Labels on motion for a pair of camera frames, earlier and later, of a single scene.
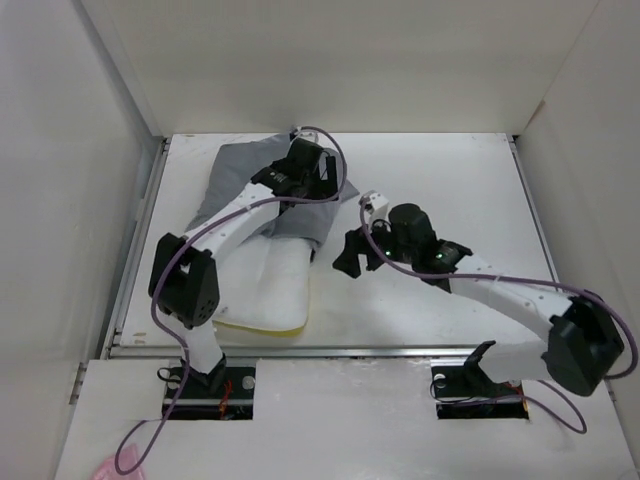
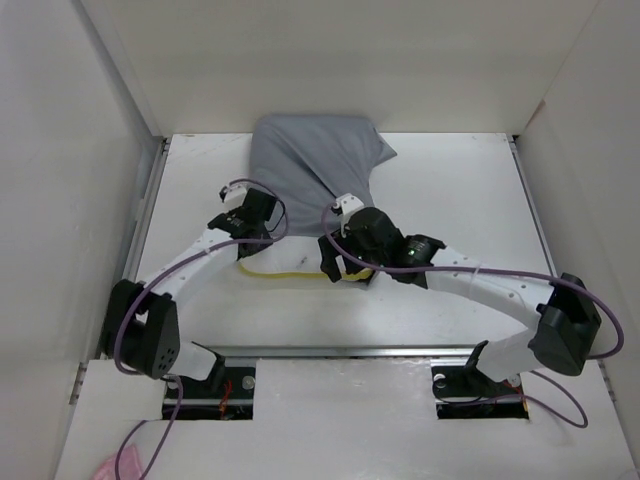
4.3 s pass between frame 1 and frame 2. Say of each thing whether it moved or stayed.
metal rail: stayed
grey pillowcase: moved
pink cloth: stayed
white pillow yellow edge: moved
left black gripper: moved
